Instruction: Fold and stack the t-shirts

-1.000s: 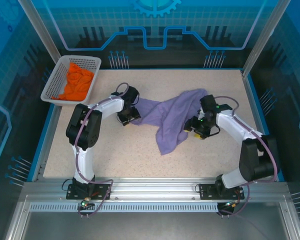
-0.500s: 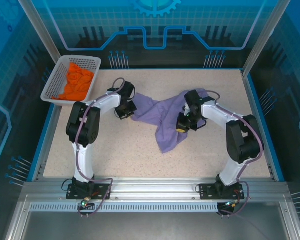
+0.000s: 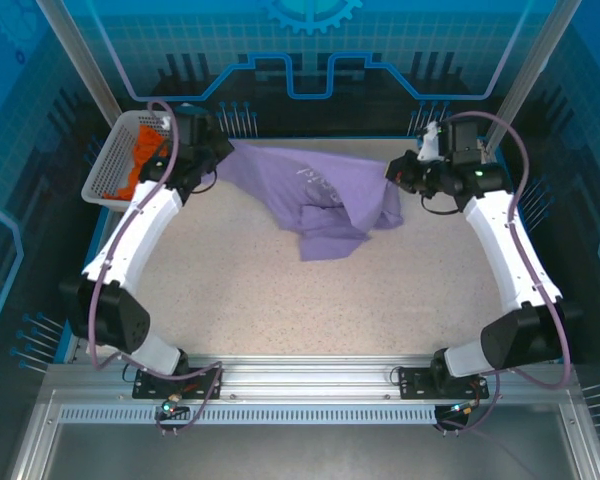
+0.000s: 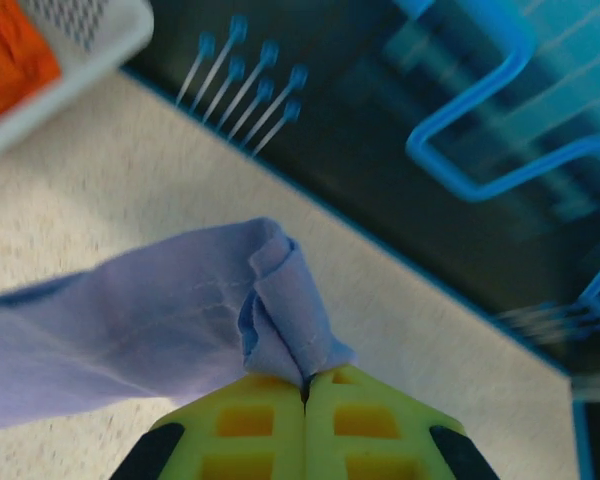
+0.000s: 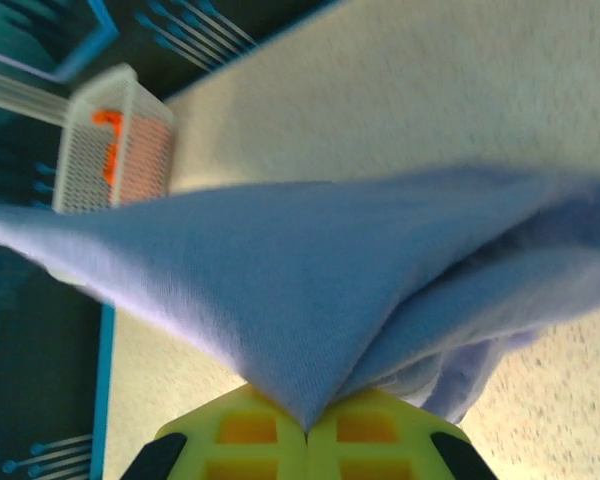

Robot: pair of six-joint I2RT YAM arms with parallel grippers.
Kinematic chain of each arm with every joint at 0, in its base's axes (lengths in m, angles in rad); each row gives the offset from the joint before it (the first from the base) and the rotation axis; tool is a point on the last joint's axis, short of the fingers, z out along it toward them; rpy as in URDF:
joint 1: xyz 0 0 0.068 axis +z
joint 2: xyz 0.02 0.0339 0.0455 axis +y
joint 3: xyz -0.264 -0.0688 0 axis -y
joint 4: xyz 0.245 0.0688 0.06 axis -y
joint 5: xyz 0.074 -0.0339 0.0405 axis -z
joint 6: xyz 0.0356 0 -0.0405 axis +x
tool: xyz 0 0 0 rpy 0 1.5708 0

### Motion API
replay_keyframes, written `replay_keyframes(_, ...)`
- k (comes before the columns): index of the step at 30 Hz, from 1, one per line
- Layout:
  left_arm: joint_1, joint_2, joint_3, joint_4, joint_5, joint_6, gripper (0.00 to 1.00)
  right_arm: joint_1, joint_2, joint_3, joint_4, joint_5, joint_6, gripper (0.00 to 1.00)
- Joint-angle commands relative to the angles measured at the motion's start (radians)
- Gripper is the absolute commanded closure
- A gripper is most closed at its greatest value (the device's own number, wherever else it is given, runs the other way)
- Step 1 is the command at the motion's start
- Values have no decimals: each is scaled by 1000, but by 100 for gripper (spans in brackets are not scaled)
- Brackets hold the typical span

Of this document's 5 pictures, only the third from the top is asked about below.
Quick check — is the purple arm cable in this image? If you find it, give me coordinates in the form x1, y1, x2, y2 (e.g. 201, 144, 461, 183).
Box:
87, 99, 226, 436
437, 110, 576, 436

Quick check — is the aluminium frame post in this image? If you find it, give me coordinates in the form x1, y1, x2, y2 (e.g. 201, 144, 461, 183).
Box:
35, 0, 127, 132
482, 0, 586, 156

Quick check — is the orange t-shirt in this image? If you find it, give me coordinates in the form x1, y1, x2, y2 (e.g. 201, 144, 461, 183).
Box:
102, 124, 171, 201

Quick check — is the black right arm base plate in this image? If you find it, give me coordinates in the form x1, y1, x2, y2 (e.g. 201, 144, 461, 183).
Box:
397, 367, 491, 401

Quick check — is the white plastic basket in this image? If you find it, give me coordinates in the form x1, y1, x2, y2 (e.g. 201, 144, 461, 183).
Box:
81, 110, 181, 214

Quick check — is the purple t-shirt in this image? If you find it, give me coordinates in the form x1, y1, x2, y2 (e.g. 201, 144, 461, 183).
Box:
214, 138, 406, 262

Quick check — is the steel front tray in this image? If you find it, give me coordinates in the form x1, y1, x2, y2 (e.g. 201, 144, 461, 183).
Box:
9, 389, 600, 480

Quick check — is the slotted grey cable duct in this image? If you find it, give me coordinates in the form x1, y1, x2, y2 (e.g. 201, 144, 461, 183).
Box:
59, 404, 439, 426

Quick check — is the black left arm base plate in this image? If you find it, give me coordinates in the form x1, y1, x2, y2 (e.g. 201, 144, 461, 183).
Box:
132, 367, 224, 401

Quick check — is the small connector with green light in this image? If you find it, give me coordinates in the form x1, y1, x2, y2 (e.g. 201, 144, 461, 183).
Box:
154, 394, 189, 419
447, 399, 481, 419

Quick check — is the aluminium mounting rail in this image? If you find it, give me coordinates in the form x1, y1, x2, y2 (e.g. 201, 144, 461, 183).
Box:
44, 352, 581, 401

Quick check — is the thin black right gripper cable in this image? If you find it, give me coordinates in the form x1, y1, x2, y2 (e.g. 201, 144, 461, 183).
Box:
419, 192, 464, 215

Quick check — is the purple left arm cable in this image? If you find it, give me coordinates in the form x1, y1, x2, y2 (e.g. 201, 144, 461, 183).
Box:
87, 99, 226, 436

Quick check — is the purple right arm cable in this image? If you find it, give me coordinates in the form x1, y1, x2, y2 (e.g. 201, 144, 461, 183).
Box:
437, 110, 576, 436

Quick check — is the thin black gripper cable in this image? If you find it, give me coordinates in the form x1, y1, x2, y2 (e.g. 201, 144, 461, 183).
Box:
419, 192, 464, 215
187, 169, 219, 196

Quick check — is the thin black left gripper cable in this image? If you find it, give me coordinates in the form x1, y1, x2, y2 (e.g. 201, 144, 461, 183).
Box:
187, 169, 219, 196

